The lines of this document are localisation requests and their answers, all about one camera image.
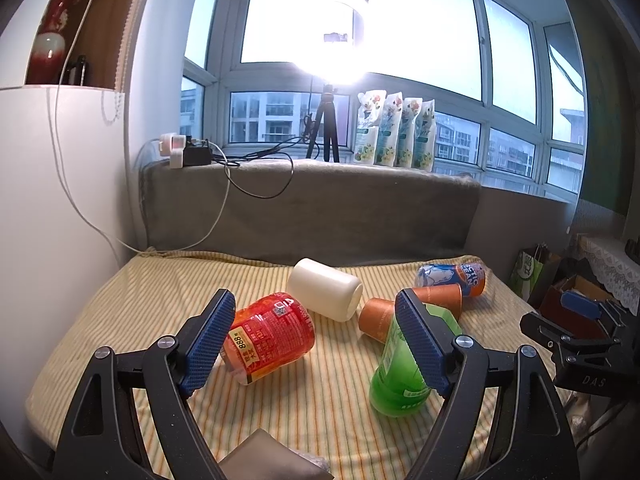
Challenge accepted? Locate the green plastic cup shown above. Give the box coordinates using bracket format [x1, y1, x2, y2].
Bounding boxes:
[369, 313, 432, 417]

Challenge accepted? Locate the far orange paper cup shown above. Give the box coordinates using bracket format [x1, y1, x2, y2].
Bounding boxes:
[412, 284, 463, 320]

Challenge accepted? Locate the orange paper cup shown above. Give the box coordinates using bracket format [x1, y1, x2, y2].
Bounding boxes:
[412, 284, 463, 320]
[358, 298, 395, 344]

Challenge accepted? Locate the near orange paper cup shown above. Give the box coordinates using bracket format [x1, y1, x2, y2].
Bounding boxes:
[358, 298, 395, 344]

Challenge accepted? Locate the white plastic cup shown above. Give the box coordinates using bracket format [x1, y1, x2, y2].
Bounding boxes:
[286, 258, 362, 323]

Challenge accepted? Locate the red cardboard box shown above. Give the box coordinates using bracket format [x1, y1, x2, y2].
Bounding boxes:
[538, 275, 614, 339]

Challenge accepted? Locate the white lace cloth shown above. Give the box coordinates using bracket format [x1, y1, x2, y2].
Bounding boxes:
[578, 235, 639, 315]

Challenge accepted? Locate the green white paper bag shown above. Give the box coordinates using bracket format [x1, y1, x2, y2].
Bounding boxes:
[509, 244, 562, 308]

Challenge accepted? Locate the grey folded cloth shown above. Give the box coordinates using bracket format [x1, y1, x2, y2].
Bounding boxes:
[219, 429, 333, 480]

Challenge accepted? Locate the grey sofa backrest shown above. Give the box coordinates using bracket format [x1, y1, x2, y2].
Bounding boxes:
[140, 159, 480, 266]

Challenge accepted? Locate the black power adapter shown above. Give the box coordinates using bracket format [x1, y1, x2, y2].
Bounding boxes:
[182, 136, 213, 167]

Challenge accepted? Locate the white power strip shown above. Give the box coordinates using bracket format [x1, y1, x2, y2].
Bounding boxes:
[158, 133, 186, 169]

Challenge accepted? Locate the floral refill pouch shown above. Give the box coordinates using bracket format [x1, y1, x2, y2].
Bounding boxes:
[396, 98, 423, 168]
[354, 90, 387, 165]
[412, 100, 436, 172]
[374, 92, 404, 167]

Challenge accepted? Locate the small dark bottle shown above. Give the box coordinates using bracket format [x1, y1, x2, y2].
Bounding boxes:
[65, 55, 89, 87]

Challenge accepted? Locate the red white ceramic vase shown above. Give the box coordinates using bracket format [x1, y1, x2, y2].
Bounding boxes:
[26, 0, 79, 84]

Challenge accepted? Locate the white charging cable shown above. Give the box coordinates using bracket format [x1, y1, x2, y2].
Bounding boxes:
[46, 0, 232, 255]

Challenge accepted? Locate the black cable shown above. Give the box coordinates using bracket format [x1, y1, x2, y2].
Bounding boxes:
[211, 109, 321, 201]

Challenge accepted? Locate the black camera tripod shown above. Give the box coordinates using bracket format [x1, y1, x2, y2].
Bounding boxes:
[303, 84, 340, 162]

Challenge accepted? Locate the wooden wall shelf niche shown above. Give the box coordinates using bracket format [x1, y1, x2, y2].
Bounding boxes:
[54, 0, 145, 92]

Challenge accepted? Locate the white beaded cord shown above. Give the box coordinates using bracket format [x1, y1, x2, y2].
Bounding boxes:
[101, 0, 147, 124]

